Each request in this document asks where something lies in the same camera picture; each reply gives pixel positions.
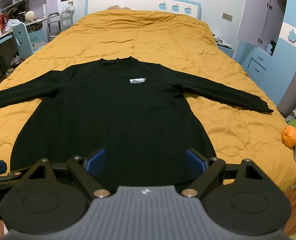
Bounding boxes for black long sleeve shirt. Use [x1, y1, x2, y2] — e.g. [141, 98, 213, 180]
[0, 57, 271, 191]

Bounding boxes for orange plush toy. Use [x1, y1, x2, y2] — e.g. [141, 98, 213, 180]
[281, 126, 296, 148]

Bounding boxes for blue nightstand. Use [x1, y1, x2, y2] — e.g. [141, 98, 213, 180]
[213, 34, 235, 58]

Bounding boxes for blue purple wardrobe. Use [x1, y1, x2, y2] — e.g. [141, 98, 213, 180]
[236, 0, 296, 115]

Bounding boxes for white blue desk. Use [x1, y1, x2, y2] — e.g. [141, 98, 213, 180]
[0, 17, 47, 67]

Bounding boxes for grey rolling cart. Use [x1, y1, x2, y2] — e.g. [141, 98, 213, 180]
[47, 9, 74, 41]

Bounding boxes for blue desk chair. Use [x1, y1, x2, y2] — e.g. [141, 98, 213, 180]
[12, 23, 45, 61]

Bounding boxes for round white lamp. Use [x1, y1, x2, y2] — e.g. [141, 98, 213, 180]
[25, 10, 35, 22]

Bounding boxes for white blue bed headboard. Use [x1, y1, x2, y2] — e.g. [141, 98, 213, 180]
[85, 0, 201, 20]

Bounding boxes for wall light switch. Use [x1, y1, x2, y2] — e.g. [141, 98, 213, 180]
[222, 12, 233, 22]

